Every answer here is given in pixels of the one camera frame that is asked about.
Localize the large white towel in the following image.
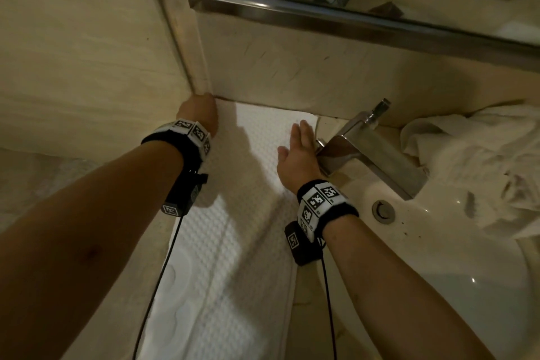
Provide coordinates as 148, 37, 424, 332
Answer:
399, 104, 540, 240

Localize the white sink basin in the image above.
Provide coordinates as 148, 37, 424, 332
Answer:
320, 180, 540, 360

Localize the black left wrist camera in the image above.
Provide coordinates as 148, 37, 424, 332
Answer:
161, 169, 208, 218

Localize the right marker wrist band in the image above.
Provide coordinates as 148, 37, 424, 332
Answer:
296, 179, 359, 243

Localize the black camera cable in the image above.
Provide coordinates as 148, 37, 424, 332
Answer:
132, 214, 185, 360
319, 258, 338, 360

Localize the beige marble countertop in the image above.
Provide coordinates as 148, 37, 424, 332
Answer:
210, 96, 540, 360

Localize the left marker wrist band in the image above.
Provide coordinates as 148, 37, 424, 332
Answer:
141, 120, 212, 170

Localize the person's right hand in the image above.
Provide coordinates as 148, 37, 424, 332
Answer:
276, 119, 323, 195

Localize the chrome sink drain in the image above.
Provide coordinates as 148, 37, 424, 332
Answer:
372, 199, 397, 223

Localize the person's left forearm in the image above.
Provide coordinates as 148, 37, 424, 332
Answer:
0, 142, 185, 360

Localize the small white towel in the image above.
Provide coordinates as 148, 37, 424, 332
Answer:
137, 100, 320, 360

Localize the person's left hand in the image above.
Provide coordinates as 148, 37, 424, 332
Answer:
175, 93, 219, 139

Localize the black right camera cable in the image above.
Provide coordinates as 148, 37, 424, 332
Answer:
319, 258, 338, 360

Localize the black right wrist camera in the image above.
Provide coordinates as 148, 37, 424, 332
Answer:
285, 222, 326, 267

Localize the black left camera cable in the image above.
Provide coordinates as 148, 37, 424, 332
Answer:
132, 214, 185, 360

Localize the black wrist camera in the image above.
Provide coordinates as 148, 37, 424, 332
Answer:
161, 169, 208, 218
285, 222, 326, 267

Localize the chrome faucet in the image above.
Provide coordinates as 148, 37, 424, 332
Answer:
315, 98, 429, 201

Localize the marker wrist band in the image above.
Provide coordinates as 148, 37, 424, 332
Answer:
141, 120, 212, 170
296, 179, 359, 243

